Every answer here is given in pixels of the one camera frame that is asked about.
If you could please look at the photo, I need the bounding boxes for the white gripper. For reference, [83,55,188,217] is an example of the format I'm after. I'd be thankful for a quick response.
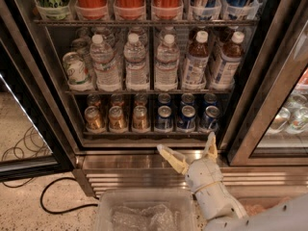
[157,132,223,193]

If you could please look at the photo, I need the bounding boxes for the blue pepsi can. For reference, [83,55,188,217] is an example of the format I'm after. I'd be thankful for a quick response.
[203,93,218,107]
[177,105,196,131]
[158,93,171,107]
[199,106,220,131]
[180,93,194,106]
[155,106,172,131]

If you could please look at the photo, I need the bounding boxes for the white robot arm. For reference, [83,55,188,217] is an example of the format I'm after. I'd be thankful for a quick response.
[157,132,308,231]

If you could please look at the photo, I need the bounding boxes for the gold can front right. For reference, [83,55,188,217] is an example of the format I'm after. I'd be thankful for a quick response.
[133,106,149,132]

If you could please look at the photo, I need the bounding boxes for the gold can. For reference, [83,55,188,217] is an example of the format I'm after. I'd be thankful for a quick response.
[87,94,101,108]
[111,94,125,107]
[85,106,105,133]
[134,93,148,107]
[133,106,149,132]
[109,106,127,133]

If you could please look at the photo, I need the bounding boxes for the gold can back right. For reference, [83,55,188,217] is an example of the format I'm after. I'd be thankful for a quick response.
[134,93,148,107]

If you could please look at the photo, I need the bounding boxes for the gold can front middle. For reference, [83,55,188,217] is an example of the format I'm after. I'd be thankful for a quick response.
[109,106,127,133]

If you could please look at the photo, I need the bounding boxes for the gold can back middle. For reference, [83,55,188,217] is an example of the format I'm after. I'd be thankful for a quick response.
[111,94,125,107]

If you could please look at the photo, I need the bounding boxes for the gold can front left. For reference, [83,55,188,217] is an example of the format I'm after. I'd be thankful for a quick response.
[85,106,105,133]

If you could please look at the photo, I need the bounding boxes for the stainless steel fridge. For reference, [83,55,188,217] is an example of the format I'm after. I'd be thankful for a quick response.
[0,0,308,198]

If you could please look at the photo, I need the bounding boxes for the gold can back left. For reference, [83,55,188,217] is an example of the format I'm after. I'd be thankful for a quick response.
[87,94,101,108]

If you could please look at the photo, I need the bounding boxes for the green white soda can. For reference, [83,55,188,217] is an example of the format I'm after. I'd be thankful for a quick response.
[63,52,90,85]

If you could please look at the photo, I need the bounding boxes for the open glass fridge door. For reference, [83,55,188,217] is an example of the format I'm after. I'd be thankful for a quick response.
[0,18,73,182]

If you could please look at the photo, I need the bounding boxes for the red coca-cola can middle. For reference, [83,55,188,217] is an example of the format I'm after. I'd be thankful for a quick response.
[115,0,144,20]

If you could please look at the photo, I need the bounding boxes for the clear plastic bin left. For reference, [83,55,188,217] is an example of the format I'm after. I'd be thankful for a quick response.
[94,188,197,231]

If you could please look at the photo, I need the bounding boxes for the clear plastic bin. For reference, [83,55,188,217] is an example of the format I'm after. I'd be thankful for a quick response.
[94,188,197,231]
[239,196,291,210]

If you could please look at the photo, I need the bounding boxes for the clear bubble wrap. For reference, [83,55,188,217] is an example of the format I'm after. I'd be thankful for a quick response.
[112,204,179,231]

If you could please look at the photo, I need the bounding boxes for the clear plastic bin right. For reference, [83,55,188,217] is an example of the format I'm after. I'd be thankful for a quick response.
[239,196,291,210]

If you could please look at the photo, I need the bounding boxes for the water bottle front right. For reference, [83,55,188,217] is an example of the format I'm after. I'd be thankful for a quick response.
[154,35,180,91]

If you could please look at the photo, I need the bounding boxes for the water bottle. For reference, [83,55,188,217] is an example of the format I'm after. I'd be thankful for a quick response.
[90,35,121,91]
[124,33,150,91]
[154,35,180,91]

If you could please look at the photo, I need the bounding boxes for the water bottle front middle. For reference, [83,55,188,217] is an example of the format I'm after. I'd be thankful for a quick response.
[124,33,150,91]

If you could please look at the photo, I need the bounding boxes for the tea bottle front left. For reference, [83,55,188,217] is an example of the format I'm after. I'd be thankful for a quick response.
[182,31,210,90]

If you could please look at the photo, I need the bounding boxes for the tea bottle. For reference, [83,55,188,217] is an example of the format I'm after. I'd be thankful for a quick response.
[182,31,210,90]
[210,31,244,90]

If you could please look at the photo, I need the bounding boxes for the tea bottle front right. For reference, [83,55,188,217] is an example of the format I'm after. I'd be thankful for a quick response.
[210,31,244,90]

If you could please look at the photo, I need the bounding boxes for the water bottle front left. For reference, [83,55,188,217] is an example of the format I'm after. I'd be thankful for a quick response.
[90,35,121,91]

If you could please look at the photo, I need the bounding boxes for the black power cable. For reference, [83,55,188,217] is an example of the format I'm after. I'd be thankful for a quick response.
[39,176,99,215]

